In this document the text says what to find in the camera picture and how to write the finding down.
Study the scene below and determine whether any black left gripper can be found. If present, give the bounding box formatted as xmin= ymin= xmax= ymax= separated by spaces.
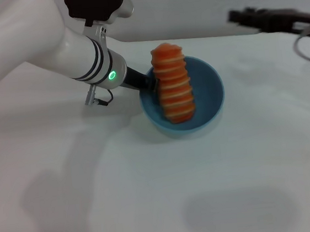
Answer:
xmin=120 ymin=62 xmax=161 ymax=96

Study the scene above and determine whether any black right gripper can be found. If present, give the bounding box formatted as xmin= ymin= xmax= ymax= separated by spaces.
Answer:
xmin=227 ymin=0 xmax=310 ymax=45

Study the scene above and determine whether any orange striped bread loaf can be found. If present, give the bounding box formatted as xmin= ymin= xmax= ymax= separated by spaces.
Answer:
xmin=149 ymin=40 xmax=198 ymax=126

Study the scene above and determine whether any blue bowl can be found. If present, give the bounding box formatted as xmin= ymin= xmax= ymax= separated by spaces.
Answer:
xmin=135 ymin=52 xmax=229 ymax=138

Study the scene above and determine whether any left arm connector cable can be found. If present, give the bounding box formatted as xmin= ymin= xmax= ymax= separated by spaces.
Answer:
xmin=82 ymin=82 xmax=114 ymax=108

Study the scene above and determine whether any arm connector cable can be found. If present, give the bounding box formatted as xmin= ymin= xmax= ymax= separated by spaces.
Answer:
xmin=82 ymin=82 xmax=114 ymax=108
xmin=291 ymin=26 xmax=310 ymax=71

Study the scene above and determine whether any right arm connector cable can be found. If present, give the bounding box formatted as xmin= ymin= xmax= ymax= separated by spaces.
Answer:
xmin=291 ymin=26 xmax=310 ymax=71

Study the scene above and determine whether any left camera mount bracket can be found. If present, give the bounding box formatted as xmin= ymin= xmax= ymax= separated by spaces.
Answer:
xmin=82 ymin=17 xmax=109 ymax=51

